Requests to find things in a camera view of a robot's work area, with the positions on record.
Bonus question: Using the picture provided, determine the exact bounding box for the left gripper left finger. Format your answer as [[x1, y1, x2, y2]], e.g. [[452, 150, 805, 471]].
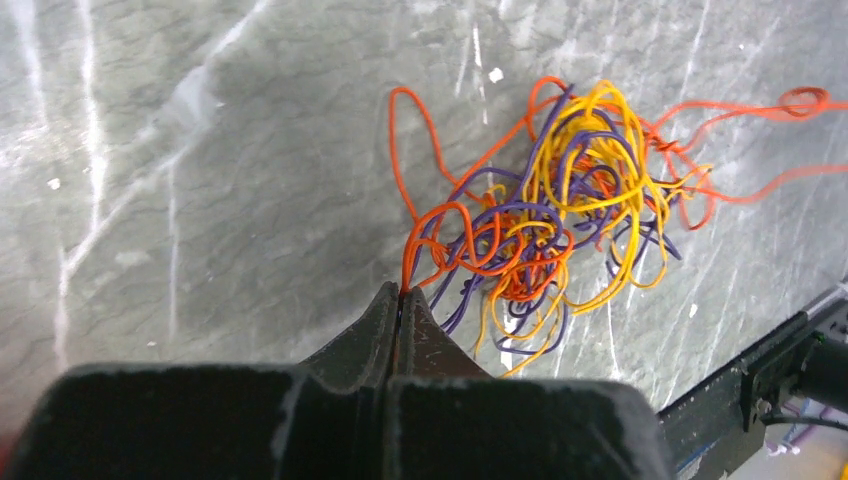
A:
[[305, 282, 400, 479]]

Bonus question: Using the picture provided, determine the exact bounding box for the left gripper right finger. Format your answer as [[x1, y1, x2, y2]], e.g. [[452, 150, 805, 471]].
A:
[[396, 286, 495, 480]]

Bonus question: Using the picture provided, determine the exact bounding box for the yellow cable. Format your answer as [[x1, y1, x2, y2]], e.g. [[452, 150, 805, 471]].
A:
[[473, 79, 713, 379]]

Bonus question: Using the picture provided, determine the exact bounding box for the orange cable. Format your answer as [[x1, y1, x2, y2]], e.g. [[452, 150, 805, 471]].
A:
[[387, 76, 848, 313]]

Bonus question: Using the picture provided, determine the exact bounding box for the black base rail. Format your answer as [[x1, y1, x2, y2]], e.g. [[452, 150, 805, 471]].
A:
[[659, 282, 847, 479]]

